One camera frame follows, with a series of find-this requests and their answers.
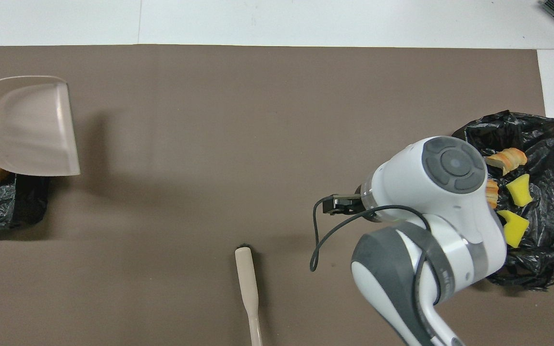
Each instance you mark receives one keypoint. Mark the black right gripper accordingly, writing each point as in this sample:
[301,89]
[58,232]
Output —
[364,204]

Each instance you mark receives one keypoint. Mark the beige brush with black bristles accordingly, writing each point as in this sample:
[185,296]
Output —
[248,288]

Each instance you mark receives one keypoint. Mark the tan puff pastry piece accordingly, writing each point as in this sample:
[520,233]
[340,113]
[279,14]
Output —
[492,193]

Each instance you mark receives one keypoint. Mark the yellow sponge piece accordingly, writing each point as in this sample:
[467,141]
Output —
[520,191]
[515,229]

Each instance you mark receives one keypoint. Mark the beige plastic dustpan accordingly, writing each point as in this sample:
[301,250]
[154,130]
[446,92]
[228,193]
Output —
[27,125]

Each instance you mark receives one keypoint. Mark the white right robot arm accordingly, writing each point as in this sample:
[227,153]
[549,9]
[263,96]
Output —
[431,216]

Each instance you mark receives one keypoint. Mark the open black bag-lined bin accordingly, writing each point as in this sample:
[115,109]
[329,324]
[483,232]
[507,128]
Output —
[551,230]

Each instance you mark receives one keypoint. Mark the brown table mat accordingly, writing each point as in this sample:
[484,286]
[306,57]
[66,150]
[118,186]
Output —
[258,120]

